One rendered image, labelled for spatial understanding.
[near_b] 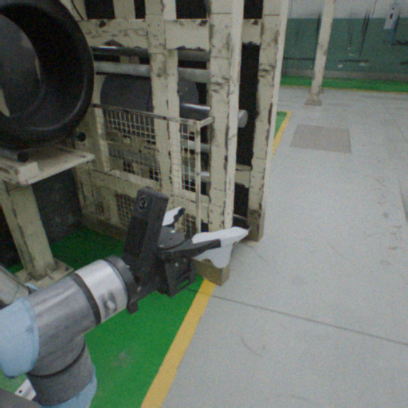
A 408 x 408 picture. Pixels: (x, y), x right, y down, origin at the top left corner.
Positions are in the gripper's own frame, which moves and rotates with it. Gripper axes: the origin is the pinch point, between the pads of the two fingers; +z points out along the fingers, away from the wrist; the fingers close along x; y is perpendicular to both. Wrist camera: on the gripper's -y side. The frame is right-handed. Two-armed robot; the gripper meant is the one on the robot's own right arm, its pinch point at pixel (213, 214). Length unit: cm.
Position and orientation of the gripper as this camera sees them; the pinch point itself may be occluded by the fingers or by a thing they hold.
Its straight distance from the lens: 55.8
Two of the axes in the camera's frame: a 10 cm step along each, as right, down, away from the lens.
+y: 1.0, 9.0, 4.2
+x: 7.0, 2.4, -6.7
